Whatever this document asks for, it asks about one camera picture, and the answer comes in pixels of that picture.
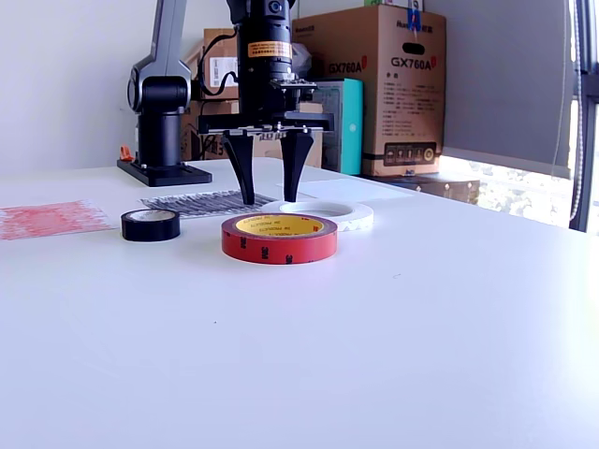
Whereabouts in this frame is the black tape roll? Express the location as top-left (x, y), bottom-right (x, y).
top-left (120, 209), bottom-right (182, 243)

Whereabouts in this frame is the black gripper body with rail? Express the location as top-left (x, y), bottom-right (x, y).
top-left (198, 76), bottom-right (336, 138)

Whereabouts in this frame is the small cardboard box shipping label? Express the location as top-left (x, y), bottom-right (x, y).
top-left (182, 27), bottom-right (242, 101)

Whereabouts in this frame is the dark window frame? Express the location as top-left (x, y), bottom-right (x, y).
top-left (568, 0), bottom-right (599, 234)

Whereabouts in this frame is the grey roller blind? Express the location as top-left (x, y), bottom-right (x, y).
top-left (423, 0), bottom-right (576, 181)

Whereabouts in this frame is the teal carton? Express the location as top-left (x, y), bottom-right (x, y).
top-left (299, 78), bottom-right (364, 177)

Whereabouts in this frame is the cardboard box with Chinese print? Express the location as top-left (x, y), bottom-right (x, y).
top-left (180, 99), bottom-right (325, 169)

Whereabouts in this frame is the blank white paper sheet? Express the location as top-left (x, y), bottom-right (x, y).
top-left (275, 178), bottom-right (416, 203)

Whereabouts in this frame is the red scribbled paper sheet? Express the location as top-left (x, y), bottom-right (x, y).
top-left (0, 199), bottom-right (117, 242)

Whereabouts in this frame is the black scribbled paper sheet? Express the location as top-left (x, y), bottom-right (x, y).
top-left (137, 188), bottom-right (278, 220)

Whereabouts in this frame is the red tape roll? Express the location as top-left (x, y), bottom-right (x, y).
top-left (220, 212), bottom-right (339, 266)

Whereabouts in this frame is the white tape roll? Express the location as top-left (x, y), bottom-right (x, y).
top-left (259, 199), bottom-right (375, 234)

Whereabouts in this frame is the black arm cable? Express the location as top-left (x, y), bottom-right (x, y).
top-left (196, 27), bottom-right (242, 98)

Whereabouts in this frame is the white plastic bag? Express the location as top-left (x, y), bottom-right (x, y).
top-left (290, 40), bottom-right (313, 81)

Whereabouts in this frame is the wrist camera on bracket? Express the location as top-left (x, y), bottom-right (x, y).
top-left (270, 77), bottom-right (318, 116)

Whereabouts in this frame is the large GX760A cardboard box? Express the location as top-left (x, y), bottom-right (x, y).
top-left (290, 4), bottom-right (446, 178)

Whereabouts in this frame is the white bead chain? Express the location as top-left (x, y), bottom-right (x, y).
top-left (568, 0), bottom-right (586, 221)

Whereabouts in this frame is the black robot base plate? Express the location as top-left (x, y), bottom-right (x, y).
top-left (116, 158), bottom-right (213, 188)

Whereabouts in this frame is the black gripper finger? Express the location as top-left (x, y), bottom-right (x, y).
top-left (220, 130), bottom-right (256, 206)
top-left (279, 130), bottom-right (314, 203)

